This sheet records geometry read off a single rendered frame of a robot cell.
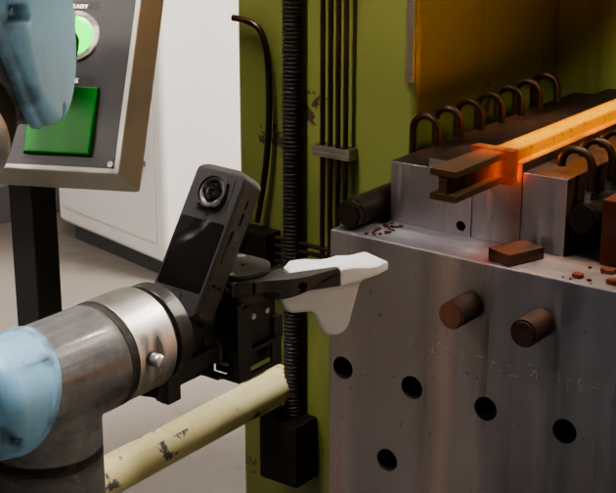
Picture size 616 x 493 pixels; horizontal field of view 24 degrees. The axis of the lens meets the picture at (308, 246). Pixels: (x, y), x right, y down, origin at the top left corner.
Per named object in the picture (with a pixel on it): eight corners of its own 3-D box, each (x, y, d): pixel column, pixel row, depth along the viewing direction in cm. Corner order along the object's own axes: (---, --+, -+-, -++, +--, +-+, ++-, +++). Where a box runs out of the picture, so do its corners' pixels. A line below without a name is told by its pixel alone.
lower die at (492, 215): (563, 256, 137) (568, 171, 135) (389, 220, 149) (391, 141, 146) (725, 166, 169) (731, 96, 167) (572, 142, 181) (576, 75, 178)
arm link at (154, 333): (59, 291, 99) (146, 316, 94) (106, 273, 102) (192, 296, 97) (65, 390, 101) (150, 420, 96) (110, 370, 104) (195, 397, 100)
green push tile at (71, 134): (88, 155, 149) (98, 86, 151) (21, 151, 151) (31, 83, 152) (94, 159, 151) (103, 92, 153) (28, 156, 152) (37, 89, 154)
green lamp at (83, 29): (79, 61, 152) (77, 20, 150) (49, 56, 154) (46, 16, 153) (100, 56, 154) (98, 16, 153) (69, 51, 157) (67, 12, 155)
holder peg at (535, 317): (535, 351, 130) (536, 323, 129) (508, 344, 131) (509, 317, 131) (554, 337, 133) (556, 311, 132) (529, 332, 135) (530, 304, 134)
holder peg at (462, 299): (462, 333, 134) (462, 305, 133) (437, 326, 136) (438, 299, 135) (483, 320, 137) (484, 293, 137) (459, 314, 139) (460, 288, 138)
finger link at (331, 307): (384, 320, 113) (273, 333, 110) (386, 248, 111) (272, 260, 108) (399, 334, 110) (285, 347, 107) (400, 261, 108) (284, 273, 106)
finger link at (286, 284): (327, 276, 110) (218, 287, 108) (327, 253, 110) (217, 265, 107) (346, 295, 106) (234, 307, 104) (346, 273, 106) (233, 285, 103)
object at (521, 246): (523, 250, 139) (523, 239, 139) (544, 258, 137) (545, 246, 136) (487, 258, 137) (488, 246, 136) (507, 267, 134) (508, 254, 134)
